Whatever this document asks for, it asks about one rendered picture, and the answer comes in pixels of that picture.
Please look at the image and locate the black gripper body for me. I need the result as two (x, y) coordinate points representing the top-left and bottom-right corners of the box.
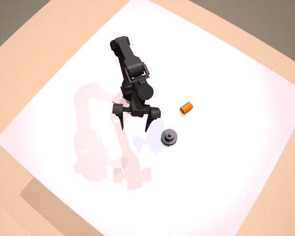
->
(112, 93), (161, 118)

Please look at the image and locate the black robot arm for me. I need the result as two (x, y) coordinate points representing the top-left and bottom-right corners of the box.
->
(110, 36), (154, 118)

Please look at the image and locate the orange knob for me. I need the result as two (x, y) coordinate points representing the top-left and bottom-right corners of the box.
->
(180, 102), (193, 114)

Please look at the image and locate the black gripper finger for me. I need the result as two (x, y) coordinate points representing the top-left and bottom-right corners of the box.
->
(145, 114), (157, 132)
(115, 113), (123, 130)

